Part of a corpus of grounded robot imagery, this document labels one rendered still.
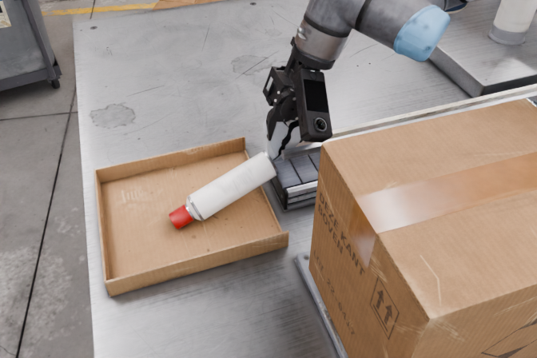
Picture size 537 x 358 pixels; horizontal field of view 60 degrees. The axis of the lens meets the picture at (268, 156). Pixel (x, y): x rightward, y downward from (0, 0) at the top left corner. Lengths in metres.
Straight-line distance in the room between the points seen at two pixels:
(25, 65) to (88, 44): 1.28
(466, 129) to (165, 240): 0.51
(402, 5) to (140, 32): 0.93
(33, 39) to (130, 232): 1.87
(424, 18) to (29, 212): 1.83
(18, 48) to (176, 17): 1.28
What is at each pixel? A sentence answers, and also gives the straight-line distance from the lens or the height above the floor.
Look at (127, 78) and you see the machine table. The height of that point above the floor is 0.83.
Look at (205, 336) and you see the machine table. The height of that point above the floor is 0.83.
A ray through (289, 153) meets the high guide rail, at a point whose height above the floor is 0.96.
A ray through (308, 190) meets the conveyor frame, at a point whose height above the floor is 0.87.
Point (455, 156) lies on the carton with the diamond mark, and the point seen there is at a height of 1.12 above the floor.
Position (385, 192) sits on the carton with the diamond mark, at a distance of 0.51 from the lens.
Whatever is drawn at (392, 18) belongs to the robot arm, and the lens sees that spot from 0.67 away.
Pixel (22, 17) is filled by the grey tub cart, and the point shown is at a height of 0.47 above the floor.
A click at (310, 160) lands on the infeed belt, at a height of 0.88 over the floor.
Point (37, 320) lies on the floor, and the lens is 1.85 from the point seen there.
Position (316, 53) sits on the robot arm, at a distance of 0.71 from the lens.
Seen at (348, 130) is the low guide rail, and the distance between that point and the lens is 0.91.
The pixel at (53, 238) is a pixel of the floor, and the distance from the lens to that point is 2.05.
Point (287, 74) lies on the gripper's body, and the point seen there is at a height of 1.06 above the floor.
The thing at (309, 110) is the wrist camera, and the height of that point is 1.06.
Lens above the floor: 1.49
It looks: 43 degrees down
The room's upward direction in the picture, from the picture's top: straight up
